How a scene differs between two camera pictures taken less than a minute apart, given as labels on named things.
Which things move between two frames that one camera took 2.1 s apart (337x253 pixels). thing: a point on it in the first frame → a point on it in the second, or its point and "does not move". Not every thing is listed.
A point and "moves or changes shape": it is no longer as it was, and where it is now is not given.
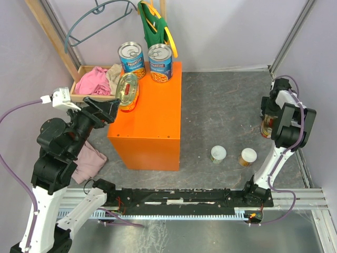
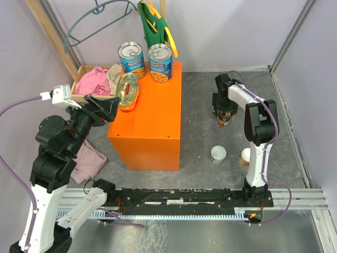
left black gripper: x=102 y=111 does not move
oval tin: x=266 y=128 moves or changes shape
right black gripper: x=264 y=101 → x=233 y=107
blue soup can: x=131 y=58 does not move
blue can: x=161 y=62 does not move
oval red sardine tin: x=127 y=90 does not move
